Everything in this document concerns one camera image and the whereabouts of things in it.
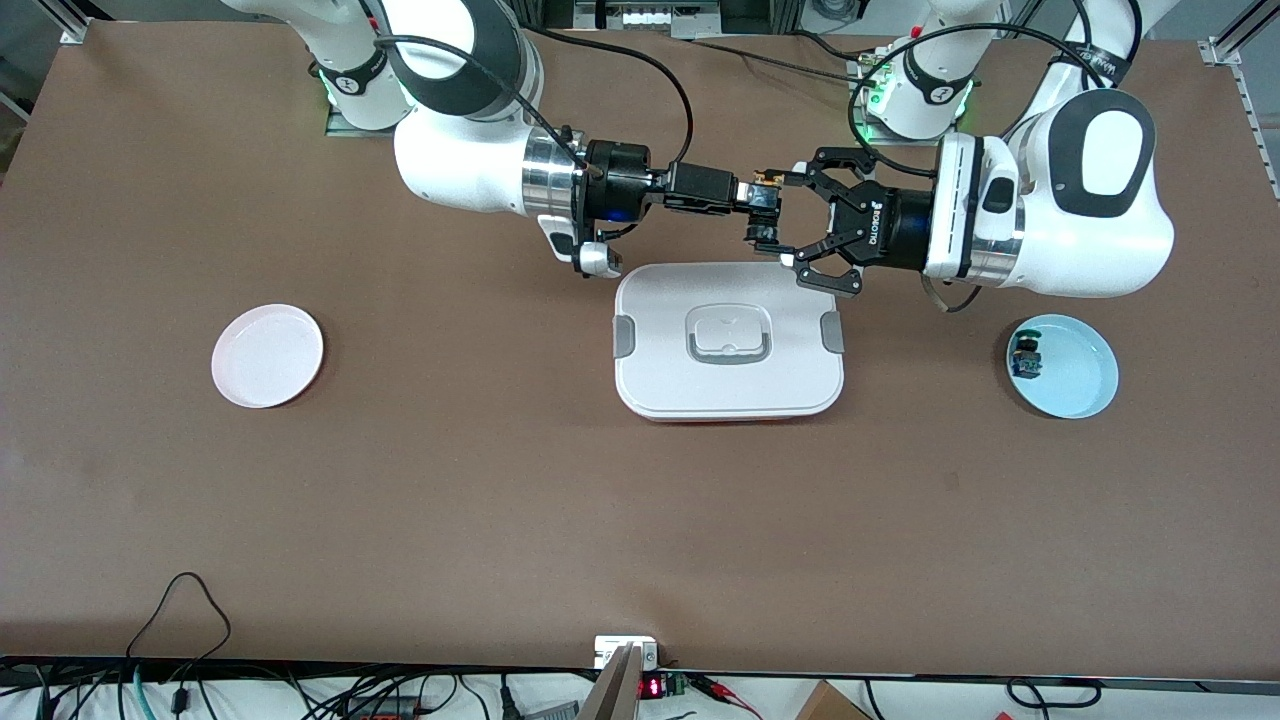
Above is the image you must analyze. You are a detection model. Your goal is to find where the pale pink round plate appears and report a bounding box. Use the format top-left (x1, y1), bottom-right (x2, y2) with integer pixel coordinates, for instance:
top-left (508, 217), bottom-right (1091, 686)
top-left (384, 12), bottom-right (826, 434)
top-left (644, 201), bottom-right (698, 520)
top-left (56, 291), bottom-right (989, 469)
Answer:
top-left (211, 303), bottom-right (325, 410)

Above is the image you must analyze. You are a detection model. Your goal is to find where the white lidded storage box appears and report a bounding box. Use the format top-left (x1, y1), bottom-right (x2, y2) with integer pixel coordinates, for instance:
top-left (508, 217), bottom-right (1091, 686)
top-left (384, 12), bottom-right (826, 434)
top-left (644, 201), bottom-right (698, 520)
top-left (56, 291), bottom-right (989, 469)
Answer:
top-left (612, 262), bottom-right (846, 423)

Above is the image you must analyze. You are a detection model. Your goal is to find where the aluminium profile bar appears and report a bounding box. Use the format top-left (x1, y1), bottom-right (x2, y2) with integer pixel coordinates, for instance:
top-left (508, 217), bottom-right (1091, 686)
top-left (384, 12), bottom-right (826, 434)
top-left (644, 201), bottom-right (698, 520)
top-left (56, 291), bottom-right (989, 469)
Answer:
top-left (578, 643), bottom-right (644, 720)

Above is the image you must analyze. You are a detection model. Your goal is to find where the light blue round plate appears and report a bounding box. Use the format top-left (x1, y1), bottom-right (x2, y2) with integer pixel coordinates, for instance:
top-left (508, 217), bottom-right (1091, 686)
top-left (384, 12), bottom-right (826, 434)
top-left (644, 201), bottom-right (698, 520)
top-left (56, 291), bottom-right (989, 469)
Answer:
top-left (1006, 313), bottom-right (1120, 420)

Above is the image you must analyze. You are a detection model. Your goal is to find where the small dark blue part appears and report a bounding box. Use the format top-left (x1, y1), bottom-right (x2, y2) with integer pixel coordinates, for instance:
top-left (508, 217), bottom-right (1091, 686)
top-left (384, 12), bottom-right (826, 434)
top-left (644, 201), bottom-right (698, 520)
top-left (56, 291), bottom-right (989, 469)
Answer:
top-left (1008, 330), bottom-right (1045, 381)

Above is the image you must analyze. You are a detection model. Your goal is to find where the brown cardboard box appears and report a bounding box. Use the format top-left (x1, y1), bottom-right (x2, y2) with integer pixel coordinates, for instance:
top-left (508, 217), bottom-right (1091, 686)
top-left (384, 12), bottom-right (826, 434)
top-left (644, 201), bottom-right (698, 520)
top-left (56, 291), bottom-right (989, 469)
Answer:
top-left (795, 680), bottom-right (873, 720)

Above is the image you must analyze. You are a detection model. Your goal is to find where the white socket block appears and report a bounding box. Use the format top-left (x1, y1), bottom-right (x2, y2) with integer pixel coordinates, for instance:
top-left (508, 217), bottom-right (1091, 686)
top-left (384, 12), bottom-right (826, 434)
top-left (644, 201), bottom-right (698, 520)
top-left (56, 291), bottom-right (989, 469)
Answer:
top-left (594, 636), bottom-right (659, 669)

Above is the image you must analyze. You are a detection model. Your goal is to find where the black coiled cable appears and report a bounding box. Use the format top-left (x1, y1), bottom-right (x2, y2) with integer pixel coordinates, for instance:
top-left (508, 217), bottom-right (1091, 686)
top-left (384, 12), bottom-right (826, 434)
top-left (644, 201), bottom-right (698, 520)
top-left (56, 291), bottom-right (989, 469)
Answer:
top-left (1005, 678), bottom-right (1103, 709)

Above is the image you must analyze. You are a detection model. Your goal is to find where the orange push-button switch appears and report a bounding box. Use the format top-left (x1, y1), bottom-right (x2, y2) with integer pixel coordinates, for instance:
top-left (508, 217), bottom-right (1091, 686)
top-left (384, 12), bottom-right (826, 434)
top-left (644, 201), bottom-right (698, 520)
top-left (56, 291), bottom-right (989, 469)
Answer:
top-left (742, 168), bottom-right (788, 249)

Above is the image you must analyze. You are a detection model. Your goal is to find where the white power strip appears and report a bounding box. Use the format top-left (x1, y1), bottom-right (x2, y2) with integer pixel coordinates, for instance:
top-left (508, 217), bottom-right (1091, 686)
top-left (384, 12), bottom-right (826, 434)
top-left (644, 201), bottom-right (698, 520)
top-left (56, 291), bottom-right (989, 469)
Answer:
top-left (573, 0), bottom-right (723, 39)

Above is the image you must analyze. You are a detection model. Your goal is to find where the red clip lead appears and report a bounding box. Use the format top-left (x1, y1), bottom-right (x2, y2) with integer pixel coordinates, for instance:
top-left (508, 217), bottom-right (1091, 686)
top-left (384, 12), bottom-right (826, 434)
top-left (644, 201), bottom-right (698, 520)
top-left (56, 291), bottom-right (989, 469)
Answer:
top-left (690, 675), bottom-right (763, 717)

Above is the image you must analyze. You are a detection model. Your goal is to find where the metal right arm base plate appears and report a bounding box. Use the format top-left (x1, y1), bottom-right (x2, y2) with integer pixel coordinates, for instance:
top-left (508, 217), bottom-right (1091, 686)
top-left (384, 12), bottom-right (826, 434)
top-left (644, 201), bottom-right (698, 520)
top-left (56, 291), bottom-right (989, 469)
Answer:
top-left (325, 42), bottom-right (441, 139)

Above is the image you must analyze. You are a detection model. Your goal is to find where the black looped cable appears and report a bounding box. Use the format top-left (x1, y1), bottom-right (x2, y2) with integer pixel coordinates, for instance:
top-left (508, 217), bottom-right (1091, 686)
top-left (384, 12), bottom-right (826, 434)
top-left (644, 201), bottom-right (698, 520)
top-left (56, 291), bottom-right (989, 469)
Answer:
top-left (125, 571), bottom-right (233, 666)

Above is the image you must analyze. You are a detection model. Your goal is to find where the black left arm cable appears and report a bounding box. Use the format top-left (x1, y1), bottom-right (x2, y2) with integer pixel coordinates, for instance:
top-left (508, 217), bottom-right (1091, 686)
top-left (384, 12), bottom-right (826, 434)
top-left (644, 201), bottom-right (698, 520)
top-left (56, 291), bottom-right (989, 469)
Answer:
top-left (846, 0), bottom-right (1146, 179)

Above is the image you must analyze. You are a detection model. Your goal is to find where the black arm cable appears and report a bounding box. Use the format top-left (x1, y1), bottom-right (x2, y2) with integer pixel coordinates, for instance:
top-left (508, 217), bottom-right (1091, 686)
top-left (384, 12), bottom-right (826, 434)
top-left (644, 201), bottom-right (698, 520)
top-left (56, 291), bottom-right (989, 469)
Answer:
top-left (846, 0), bottom-right (1146, 179)
top-left (375, 28), bottom-right (696, 181)

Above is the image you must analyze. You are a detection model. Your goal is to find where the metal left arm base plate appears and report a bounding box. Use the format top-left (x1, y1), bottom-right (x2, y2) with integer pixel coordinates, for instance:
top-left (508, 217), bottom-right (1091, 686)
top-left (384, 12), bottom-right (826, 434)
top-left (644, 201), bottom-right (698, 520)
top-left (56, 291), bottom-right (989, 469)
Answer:
top-left (848, 55), bottom-right (961, 148)

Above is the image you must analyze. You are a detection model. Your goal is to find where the perforated metal rail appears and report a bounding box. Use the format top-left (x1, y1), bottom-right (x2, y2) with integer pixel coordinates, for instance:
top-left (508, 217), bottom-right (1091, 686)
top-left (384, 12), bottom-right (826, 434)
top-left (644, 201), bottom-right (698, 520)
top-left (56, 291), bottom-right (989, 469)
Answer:
top-left (1235, 62), bottom-right (1280, 206)

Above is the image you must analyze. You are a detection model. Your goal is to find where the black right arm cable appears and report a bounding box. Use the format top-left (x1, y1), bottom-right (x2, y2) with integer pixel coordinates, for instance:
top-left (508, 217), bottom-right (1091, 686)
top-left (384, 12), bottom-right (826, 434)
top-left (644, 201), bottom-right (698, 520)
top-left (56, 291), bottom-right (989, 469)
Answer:
top-left (375, 28), bottom-right (696, 181)

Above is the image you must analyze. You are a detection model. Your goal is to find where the aluminium frame extrusion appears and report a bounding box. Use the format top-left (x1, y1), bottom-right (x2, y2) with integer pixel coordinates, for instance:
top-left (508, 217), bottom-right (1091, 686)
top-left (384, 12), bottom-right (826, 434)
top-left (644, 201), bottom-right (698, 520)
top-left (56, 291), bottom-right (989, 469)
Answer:
top-left (40, 0), bottom-right (93, 46)
top-left (1198, 0), bottom-right (1280, 67)

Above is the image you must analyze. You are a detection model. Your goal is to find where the black cable across table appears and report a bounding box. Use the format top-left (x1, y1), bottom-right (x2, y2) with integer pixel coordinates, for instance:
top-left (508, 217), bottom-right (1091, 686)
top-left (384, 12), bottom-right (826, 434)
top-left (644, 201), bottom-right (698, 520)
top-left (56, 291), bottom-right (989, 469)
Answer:
top-left (680, 35), bottom-right (881, 86)

